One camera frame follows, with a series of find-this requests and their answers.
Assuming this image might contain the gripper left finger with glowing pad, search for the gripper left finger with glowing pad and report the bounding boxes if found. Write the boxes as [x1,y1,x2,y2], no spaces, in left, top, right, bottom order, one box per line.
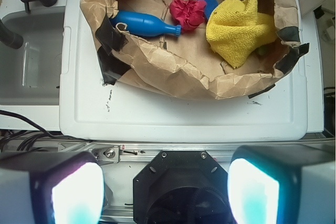
[1,151,104,223]

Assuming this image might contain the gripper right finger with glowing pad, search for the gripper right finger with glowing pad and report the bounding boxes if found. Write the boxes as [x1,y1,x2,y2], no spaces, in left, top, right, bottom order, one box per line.
[227,144,335,223]

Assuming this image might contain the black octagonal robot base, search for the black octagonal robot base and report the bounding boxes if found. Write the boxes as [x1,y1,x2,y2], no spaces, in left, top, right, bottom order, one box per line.
[133,151,235,223]

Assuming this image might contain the blue plastic bottle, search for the blue plastic bottle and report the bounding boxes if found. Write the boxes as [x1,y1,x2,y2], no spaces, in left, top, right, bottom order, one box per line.
[110,10,182,37]

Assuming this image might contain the white plastic tray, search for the white plastic tray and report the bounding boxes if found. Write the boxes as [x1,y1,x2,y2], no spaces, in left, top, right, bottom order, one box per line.
[59,0,308,144]

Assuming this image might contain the brown paper bag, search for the brown paper bag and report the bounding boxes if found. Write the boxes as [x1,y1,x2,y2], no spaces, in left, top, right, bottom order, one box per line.
[80,0,309,100]

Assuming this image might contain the yellow microfiber towel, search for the yellow microfiber towel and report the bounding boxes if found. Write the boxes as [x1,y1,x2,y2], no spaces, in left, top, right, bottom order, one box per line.
[206,0,277,69]

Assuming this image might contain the crumpled red cloth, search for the crumpled red cloth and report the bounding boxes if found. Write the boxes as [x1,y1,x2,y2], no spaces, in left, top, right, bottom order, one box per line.
[169,0,207,33]

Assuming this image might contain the black cable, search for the black cable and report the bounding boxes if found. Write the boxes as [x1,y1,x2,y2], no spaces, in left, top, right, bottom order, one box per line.
[0,110,77,154]

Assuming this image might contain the aluminium frame rail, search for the aluminium frame rail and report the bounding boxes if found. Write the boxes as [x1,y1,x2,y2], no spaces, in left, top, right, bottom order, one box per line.
[57,138,335,163]

